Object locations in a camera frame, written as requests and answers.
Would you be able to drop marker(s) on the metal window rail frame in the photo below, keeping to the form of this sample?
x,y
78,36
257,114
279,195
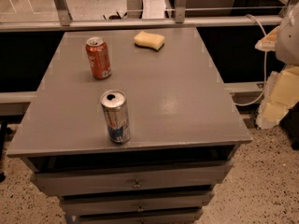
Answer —
x,y
75,15

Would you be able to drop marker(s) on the silver blue energy drink can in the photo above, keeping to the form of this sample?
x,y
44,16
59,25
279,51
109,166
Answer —
x,y
114,105

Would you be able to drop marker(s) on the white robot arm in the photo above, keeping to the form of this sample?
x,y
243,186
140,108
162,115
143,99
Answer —
x,y
287,46

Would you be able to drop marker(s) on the middle grey drawer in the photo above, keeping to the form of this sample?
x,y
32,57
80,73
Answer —
x,y
137,201

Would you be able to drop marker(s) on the grey drawer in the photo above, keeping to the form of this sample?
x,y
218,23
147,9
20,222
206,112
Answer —
x,y
136,178
137,201
186,215

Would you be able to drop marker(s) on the yellow sponge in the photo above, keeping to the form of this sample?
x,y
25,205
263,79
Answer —
x,y
149,40

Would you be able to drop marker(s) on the top grey drawer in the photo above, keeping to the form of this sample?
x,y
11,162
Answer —
x,y
136,178

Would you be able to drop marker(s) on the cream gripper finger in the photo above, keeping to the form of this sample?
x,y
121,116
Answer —
x,y
281,93
268,42

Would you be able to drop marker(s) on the grey drawer cabinet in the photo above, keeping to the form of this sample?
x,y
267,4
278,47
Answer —
x,y
178,108

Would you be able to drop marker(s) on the red coke can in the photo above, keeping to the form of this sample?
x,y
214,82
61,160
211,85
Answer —
x,y
97,53

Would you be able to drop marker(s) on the bottom grey drawer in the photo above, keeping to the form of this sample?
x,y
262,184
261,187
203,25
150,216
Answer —
x,y
186,215

